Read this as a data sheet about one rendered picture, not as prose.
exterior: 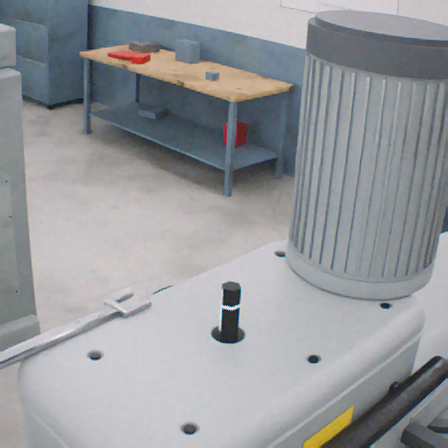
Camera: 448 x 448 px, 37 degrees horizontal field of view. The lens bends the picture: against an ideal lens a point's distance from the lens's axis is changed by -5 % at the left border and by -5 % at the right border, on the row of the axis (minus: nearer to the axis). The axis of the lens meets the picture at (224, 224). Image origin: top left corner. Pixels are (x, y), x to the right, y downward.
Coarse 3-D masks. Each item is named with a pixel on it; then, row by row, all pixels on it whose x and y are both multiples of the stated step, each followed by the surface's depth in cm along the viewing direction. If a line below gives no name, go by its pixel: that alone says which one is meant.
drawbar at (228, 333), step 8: (224, 288) 72; (232, 288) 72; (240, 288) 72; (224, 296) 72; (232, 296) 71; (240, 296) 72; (224, 304) 72; (232, 304) 72; (224, 312) 73; (232, 312) 72; (224, 320) 73; (232, 320) 73; (224, 328) 73; (232, 328) 73; (224, 336) 74; (232, 336) 74
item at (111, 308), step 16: (112, 304) 77; (144, 304) 78; (80, 320) 74; (96, 320) 74; (48, 336) 71; (64, 336) 71; (0, 352) 67; (16, 352) 68; (32, 352) 68; (0, 368) 66
